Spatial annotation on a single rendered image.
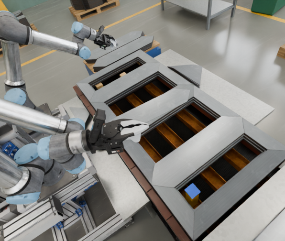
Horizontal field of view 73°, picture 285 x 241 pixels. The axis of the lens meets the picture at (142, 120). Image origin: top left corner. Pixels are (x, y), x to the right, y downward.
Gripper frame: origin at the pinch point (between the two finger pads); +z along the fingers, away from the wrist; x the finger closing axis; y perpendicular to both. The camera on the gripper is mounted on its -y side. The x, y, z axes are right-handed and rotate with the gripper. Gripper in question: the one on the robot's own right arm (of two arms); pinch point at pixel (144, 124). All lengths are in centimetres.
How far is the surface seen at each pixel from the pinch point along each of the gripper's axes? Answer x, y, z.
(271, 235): 25, 42, 37
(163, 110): -65, 51, 12
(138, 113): -67, 50, -7
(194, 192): -2, 57, 17
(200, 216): 8, 61, 17
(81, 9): -534, 58, -126
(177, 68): -121, 51, 34
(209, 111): -58, 54, 43
